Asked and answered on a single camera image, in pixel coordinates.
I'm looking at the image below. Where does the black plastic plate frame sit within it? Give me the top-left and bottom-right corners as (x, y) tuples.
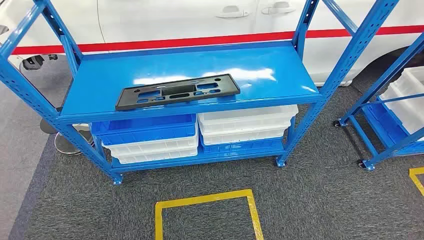
(114, 73), (241, 112)

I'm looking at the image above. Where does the blue metal shelf rack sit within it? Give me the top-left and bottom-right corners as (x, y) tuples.
(0, 0), (402, 186)

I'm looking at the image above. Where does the blue wheeled shelf rack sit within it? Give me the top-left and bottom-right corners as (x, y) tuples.
(332, 33), (424, 172)

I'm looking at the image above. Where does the blue plastic bin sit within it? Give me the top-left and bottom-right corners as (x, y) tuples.
(365, 99), (424, 152)
(90, 113), (199, 147)
(198, 129), (286, 155)

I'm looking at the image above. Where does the white car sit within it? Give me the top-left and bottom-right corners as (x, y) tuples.
(0, 0), (424, 88)

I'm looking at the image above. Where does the silver round stand base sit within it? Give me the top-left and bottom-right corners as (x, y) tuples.
(53, 123), (95, 157)

